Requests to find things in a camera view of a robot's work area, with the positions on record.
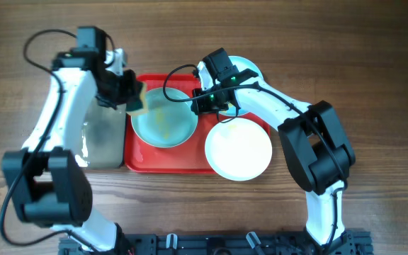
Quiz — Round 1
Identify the yellow green sponge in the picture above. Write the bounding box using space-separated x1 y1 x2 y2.
125 81 149 116

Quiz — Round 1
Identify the light blue plate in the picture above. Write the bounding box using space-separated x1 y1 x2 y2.
219 55 264 117
131 88 198 148

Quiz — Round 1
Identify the white plate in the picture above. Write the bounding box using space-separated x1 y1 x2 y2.
205 118 273 181

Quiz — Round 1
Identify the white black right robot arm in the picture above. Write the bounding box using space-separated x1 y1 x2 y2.
192 59 356 254

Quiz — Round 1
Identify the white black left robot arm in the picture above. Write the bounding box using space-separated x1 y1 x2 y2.
0 47 145 254

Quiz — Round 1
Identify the black water tray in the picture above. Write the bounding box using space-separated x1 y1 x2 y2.
64 100 126 169

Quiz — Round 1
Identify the red plastic tray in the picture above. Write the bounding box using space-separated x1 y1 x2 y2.
123 74 271 174

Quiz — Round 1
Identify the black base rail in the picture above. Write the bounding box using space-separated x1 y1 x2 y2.
58 230 374 255

